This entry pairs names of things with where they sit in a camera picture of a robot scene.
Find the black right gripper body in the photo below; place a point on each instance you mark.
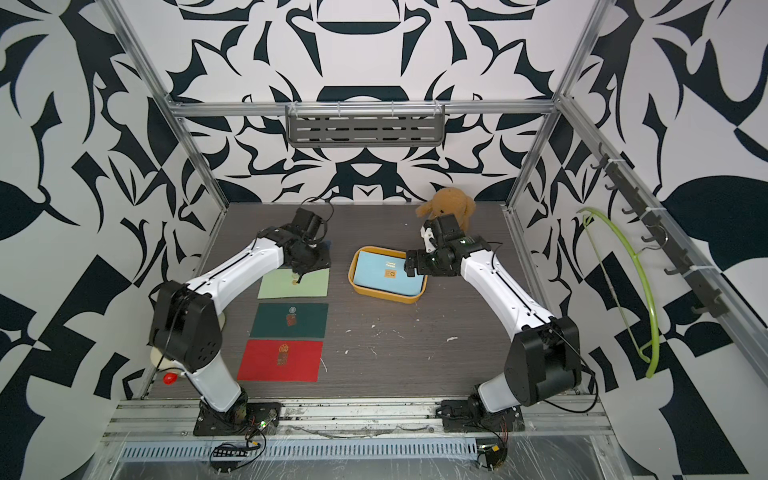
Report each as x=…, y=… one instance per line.
x=428, y=262

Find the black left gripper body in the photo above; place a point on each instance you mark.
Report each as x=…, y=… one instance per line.
x=312, y=262

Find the light blue envelope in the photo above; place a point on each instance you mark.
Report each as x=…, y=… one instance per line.
x=386, y=273

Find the yellow plastic storage box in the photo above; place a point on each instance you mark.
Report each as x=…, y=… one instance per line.
x=380, y=294

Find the red envelope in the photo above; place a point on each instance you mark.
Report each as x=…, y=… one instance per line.
x=281, y=361

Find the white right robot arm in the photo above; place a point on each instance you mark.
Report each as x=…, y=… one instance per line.
x=544, y=358

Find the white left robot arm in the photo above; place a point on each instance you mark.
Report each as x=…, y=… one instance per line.
x=217, y=288

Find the light green envelope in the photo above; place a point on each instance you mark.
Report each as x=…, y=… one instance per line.
x=284, y=283

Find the brown plush dog toy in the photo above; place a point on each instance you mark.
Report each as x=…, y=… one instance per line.
x=449, y=201

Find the dark green envelope left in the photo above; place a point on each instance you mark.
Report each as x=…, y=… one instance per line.
x=290, y=321

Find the grey perforated metal shelf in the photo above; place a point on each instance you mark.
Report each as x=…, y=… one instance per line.
x=365, y=125

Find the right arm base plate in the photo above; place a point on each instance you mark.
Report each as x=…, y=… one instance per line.
x=464, y=416

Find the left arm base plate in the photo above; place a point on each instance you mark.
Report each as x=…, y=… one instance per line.
x=245, y=417

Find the black connector block with cables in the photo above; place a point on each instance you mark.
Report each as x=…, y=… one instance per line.
x=228, y=457

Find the white slotted cable duct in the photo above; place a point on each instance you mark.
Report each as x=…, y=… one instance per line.
x=457, y=448

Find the black hook rail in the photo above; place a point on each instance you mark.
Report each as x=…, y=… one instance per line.
x=651, y=215

